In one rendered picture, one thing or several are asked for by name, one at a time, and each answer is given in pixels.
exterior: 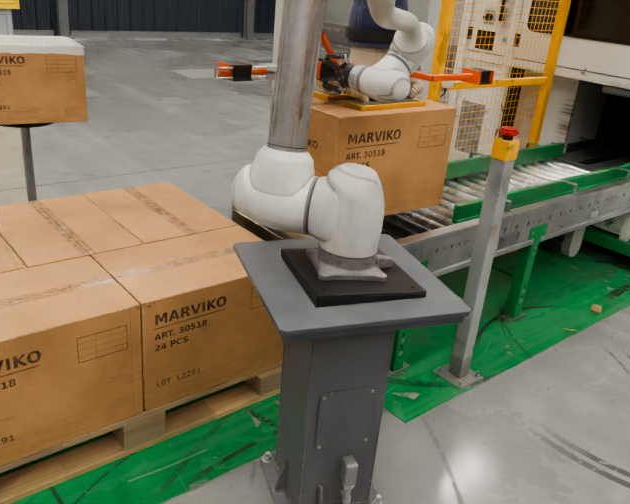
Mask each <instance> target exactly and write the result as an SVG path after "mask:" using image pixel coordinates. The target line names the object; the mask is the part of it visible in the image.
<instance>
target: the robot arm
mask: <svg viewBox="0 0 630 504"><path fill-rule="evenodd" d="M326 1H327V0H284V7H283V15H282V24H281V32H280V40H279V49H278V57H277V58H278V61H277V69H276V77H275V86H274V94H273V102H272V111H271V119H270V127H269V136H268V144H267V145H264V146H263V147H262V148H261V149H260V150H259V151H258V152H257V153H256V156H255V159H254V161H253V163H252V164H247V165H246V166H244V167H243V168H242V169H241V170H240V171H239V172H238V174H237V176H236V177H235V179H234V182H233V186H232V201H233V204H234V206H235V208H236V209H237V210H238V212H239V213H240V214H242V215H243V216H245V217H246V218H248V219H249V220H251V221H253V222H255V223H257V224H260V225H262V226H265V227H269V228H273V229H277V230H281V231H286V232H292V233H302V234H309V235H311V236H313V237H314V238H316V239H318V240H319V246H318V249H307V250H306V256H307V257H308V258H309V259H310V260H311V262H312V263H313V265H314V267H315V269H316V271H317V272H318V278H319V279H320V280H323V281H330V280H361V281H377V282H385V281H386V278H387V275H386V274H385V273H384V272H382V271H381V270H380V268H386V267H391V266H392V265H393V258H392V257H390V256H385V255H380V254H376V252H377V247H378V243H379V240H380V236H381V231H382V225H383V218H384V194H383V188H382V184H381V181H380V179H379V177H378V175H377V173H376V171H374V170H373V169H371V168H369V167H367V166H364V165H360V164H356V163H344V164H341V165H338V166H336V167H334V168H333V169H331V170H330V171H329V173H328V176H324V177H318V176H315V171H314V161H313V159H312V157H311V155H310V154H309V152H308V151H306V146H307V139H308V132H309V124H310V117H311V110H312V103H313V95H314V88H315V81H316V73H317V66H318V61H321V63H325V64H327V65H328V66H330V67H332V68H334V70H336V71H337V75H336V77H330V78H320V79H317V80H319V81H320V82H321V81H322V83H323V84H322V87H324V88H327V89H330V90H333V91H335V92H336V93H337V94H338V95H341V94H345V91H344V90H345V88H350V89H351V90H352V91H354V92H357V93H361V94H363V95H367V96H368V97H369V98H371V99H374V100H377V101H381V102H388V103H396V102H401V101H403V100H404V99H405V98H406V97H407V96H408V95H409V93H410V89H411V83H410V80H409V76H410V75H411V74H412V73H414V72H415V71H416V70H417V69H418V68H419V67H420V65H421V64H422V63H423V62H424V60H425V59H426V58H427V56H428V55H429V54H430V52H431V50H432V48H433V46H434V43H435V32H434V30H433V28H432V27H431V26H430V25H428V24H427V23H424V22H419V21H418V19H417V17H416V16H415V15H413V14H412V13H410V12H407V11H404V10H402V9H399V8H396V7H395V1H396V0H366V1H367V4H368V8H369V11H370V14H371V17H372V18H373V20H374V21H375V23H376V24H377V25H379V26H380V27H382V28H385V29H390V30H397V31H396V33H395V35H394V38H393V41H392V43H391V45H390V49H389V51H388V53H387V54H386V55H385V57H384V58H383V59H381V60H380V61H379V62H378V63H376V64H375V65H373V66H366V65H361V64H360V65H351V64H350V63H349V62H348V61H347V58H348V57H349V56H348V54H341V55H335V54H324V57H325V58H319V52H320V44H321V37H322V30H323V23H324V15H325V8H326ZM330 58H331V59H340V60H341V61H343V62H344V63H343V64H341V65H339V64H337V63H335V62H333V61H332V60H330ZM328 81H338V83H339V84H340V86H341V87H337V86H335V85H332V84H329V83H328Z"/></svg>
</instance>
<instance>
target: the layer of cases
mask: <svg viewBox="0 0 630 504"><path fill-rule="evenodd" d="M254 241H264V240H262V239H261V238H259V237H257V236H256V235H254V234H252V233H251V232H249V231H247V230H246V229H244V228H243V227H241V226H239V225H238V224H236V223H234V222H233V221H231V220H230V219H228V218H226V217H225V216H223V215H221V214H220V213H218V212H216V211H215V210H213V209H212V208H210V207H208V206H207V205H205V204H203V203H202V202H200V201H199V200H197V199H195V198H194V197H192V196H190V195H189V194H187V193H185V192H184V191H182V190H181V189H179V188H177V187H176V186H174V185H172V184H171V183H169V182H163V183H156V184H149V185H142V186H135V187H128V188H121V189H114V190H106V191H99V192H92V193H85V194H83V195H82V194H78V195H71V196H64V197H57V198H50V199H43V200H36V201H29V202H22V203H15V204H8V205H1V206H0V466H2V465H5V464H7V463H10V462H13V461H15V460H18V459H21V458H23V457H26V456H29V455H31V454H34V453H37V452H39V451H42V450H45V449H48V448H50V447H53V446H56V445H58V444H61V443H64V442H66V441H69V440H72V439H74V438H77V437H80V436H82V435H85V434H88V433H90V432H93V431H96V430H98V429H101V428H104V427H106V426H109V425H112V424H114V423H117V422H120V421H122V420H125V419H128V418H131V417H133V416H136V415H139V414H141V413H143V410H144V411H145V412H147V411H149V410H152V409H155V408H157V407H160V406H163V405H165V404H168V403H171V402H173V401H176V400H179V399H181V398H184V397H187V396H189V395H192V394H195V393H197V392H200V391H203V390H206V389H208V388H211V387H214V386H216V385H219V384H222V383H224V382H227V381H230V380H232V379H235V378H238V377H240V376H243V375H246V374H248V373H251V372H254V371H256V370H259V369H262V368H264V367H267V366H270V365H272V364H275V363H278V362H281V361H283V347H284V342H283V340H282V338H281V336H280V335H279V333H278V331H277V329H276V327H275V325H274V324H273V322H272V320H271V318H270V316H269V314H268V312H267V311H266V309H265V307H264V305H263V303H262V301H261V299H260V297H259V296H258V294H257V292H256V290H255V288H254V286H253V284H252V283H251V281H250V279H249V277H248V275H247V273H246V271H245V269H244V268H243V266H242V264H241V262H240V260H239V258H238V256H237V255H236V253H235V251H234V249H233V244H235V243H237V242H254Z"/></svg>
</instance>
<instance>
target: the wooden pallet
mask: <svg viewBox="0 0 630 504"><path fill-rule="evenodd" d="M281 375H282V361H281V362H278V363H275V364H272V365H270V366H267V367H264V368H262V369H259V370H256V371H254V372H251V373H248V374H246V375H243V376H240V377H238V378H235V379H232V380H230V381H227V382H224V383H222V384H219V385H216V386H214V387H211V388H208V389H206V390H203V391H200V392H197V393H195V394H192V395H189V396H187V397H184V398H181V399H179V400H176V401H173V402H171V403H168V404H165V405H163V406H160V407H157V408H155V409H152V410H149V411H147V412H145V411H144V410H143V413H141V414H139V415H136V416H133V417H131V418H128V419H125V420H122V421H120V422H117V423H114V424H112V425H109V426H106V427H104V428H101V429H98V430H96V431H93V432H90V433H88V434H85V435H82V436H80V437H77V438H74V439H72V440H69V441H66V442H64V443H61V444H58V445H56V446H53V447H50V448H48V449H45V450H42V451H39V452H37V453H34V454H31V455H29V456H26V457H23V458H21V459H18V460H15V461H13V462H10V463H7V464H5V465H2V466H0V473H2V472H5V471H8V470H10V469H13V468H16V467H18V466H21V465H24V464H26V463H29V462H31V461H34V460H37V459H39V458H42V457H45V456H47V455H50V454H53V453H55V452H58V451H60V450H63V449H66V448H68V447H71V446H74V445H76V444H79V443H81V442H84V441H87V440H89V439H92V438H95V437H97V436H100V435H103V434H105V433H108V432H110V431H112V435H109V436H107V437H104V438H102V439H99V440H96V441H94V442H91V443H88V444H86V445H83V446H81V447H78V448H75V449H73V450H70V451H68V452H65V453H62V454H60V455H57V456H55V457H52V458H49V459H47V460H44V461H42V462H39V463H36V464H34V465H31V466H28V467H26V468H23V469H21V470H18V471H15V472H13V473H10V474H8V475H5V476H2V477H0V504H10V503H13V502H15V501H18V500H20V499H23V498H25V497H28V496H30V495H32V494H35V493H37V492H40V491H42V490H45V489H47V488H49V487H52V486H54V485H57V484H59V483H62V482H64V481H67V480H69V479H71V478H74V477H76V476H79V475H81V474H84V473H86V472H88V471H91V470H93V469H96V468H98V467H101V466H103V465H106V464H108V463H110V462H113V461H115V460H118V459H120V458H123V457H125V456H127V455H130V454H132V453H135V452H137V451H140V450H142V449H145V448H147V447H149V446H152V445H154V444H157V443H159V442H162V441H164V440H166V439H169V438H171V437H174V436H176V435H179V434H181V433H184V432H186V431H188V430H191V429H193V428H196V427H198V426H201V425H203V424H205V423H208V422H210V421H213V420H215V419H218V418H220V417H223V416H225V415H227V414H230V413H232V412H235V411H237V410H240V409H242V408H244V407H247V406H249V405H252V404H254V403H257V402H259V401H262V400H264V399H266V398H269V397H271V396H274V395H276V394H279V393H280V387H281ZM242 381H245V384H242V385H240V386H237V387H235V388H232V389H229V390H227V391H224V392H222V393H219V394H216V395H214V396H211V397H209V398H206V399H203V400H201V401H198V402H195V403H193V404H190V405H188V406H185V407H182V408H180V409H177V410H175V411H172V412H169V413H167V414H165V411H166V410H168V409H171V408H174V407H176V406H179V405H182V404H184V403H187V402H189V401H192V400H195V399H197V398H200V397H203V396H205V395H208V394H210V393H213V392H216V391H218V390H221V389H224V388H226V387H229V386H232V385H234V384H237V383H239V382H242Z"/></svg>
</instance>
